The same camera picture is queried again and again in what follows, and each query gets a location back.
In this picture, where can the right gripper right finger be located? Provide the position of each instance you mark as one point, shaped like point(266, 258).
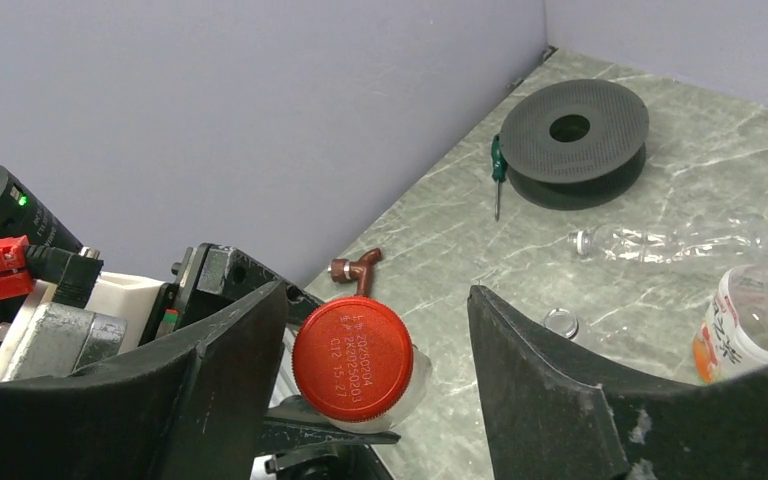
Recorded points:
point(553, 409)

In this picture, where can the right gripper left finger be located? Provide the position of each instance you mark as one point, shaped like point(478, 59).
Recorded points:
point(189, 405)

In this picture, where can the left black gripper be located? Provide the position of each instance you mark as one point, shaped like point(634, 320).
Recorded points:
point(209, 278)

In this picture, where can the red orange bottle cap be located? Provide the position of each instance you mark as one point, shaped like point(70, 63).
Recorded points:
point(335, 332)

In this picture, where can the small orange cap bottle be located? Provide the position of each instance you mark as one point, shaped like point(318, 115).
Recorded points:
point(404, 397)

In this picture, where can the clear Pocari Sweat bottle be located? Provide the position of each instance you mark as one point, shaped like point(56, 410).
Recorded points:
point(699, 244)

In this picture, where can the green fruit tea bottle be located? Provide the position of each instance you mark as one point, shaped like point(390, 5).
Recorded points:
point(733, 336)

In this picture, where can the clear bottle black label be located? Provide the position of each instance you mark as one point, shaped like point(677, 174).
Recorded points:
point(569, 325)

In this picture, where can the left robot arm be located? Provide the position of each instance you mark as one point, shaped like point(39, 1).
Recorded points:
point(23, 215)

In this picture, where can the red brown small object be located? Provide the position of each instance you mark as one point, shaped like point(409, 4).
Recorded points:
point(360, 271)

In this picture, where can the black filament spool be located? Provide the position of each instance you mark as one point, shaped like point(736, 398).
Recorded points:
point(575, 145)

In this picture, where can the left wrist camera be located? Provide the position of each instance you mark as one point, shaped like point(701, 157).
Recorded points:
point(60, 312)

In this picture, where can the green handled screwdriver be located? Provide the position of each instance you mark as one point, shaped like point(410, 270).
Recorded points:
point(499, 169)

